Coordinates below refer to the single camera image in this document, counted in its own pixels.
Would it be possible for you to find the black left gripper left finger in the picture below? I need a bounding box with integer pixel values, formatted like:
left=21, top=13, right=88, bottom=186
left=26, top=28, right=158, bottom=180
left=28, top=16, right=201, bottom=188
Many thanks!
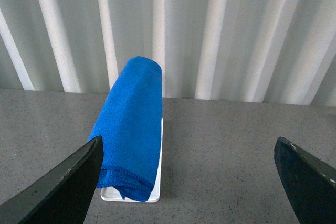
left=1, top=136, right=103, bottom=223

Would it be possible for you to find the white pleated curtain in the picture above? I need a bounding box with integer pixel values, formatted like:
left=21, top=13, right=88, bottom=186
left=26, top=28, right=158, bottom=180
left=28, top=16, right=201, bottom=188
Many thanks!
left=1, top=0, right=335, bottom=106

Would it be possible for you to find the blue microfiber cloth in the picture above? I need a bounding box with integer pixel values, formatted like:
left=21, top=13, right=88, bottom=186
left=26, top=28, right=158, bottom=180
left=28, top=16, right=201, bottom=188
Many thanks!
left=89, top=56, right=163, bottom=202

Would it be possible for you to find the white towel rack stand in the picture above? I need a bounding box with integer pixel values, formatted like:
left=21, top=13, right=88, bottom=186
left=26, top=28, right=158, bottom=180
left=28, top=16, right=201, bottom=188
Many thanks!
left=100, top=118, right=164, bottom=203

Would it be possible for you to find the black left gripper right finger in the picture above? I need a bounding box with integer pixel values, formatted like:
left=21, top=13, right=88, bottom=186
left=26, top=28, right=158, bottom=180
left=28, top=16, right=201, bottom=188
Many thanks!
left=274, top=137, right=335, bottom=223

